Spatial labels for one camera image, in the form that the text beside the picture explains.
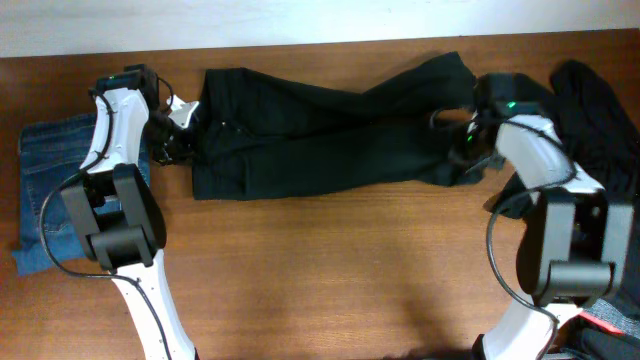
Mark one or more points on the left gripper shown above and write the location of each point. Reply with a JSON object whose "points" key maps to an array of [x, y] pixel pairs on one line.
{"points": [[170, 138]]}

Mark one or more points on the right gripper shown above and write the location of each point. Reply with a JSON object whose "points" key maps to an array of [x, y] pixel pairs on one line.
{"points": [[456, 154]]}

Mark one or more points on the black trousers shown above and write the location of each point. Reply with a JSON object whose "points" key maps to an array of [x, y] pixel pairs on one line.
{"points": [[263, 137]]}

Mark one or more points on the blue denim jeans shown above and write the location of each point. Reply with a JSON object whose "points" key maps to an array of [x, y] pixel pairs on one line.
{"points": [[49, 153]]}

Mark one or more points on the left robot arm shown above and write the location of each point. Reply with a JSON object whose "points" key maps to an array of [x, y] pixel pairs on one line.
{"points": [[117, 221]]}

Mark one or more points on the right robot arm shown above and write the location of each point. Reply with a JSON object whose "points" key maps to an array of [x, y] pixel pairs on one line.
{"points": [[576, 240]]}

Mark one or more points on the black clothes pile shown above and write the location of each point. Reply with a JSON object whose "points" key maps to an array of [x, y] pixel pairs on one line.
{"points": [[595, 132]]}

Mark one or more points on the grey red-trimmed garment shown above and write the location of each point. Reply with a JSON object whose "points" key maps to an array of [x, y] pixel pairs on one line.
{"points": [[607, 317]]}

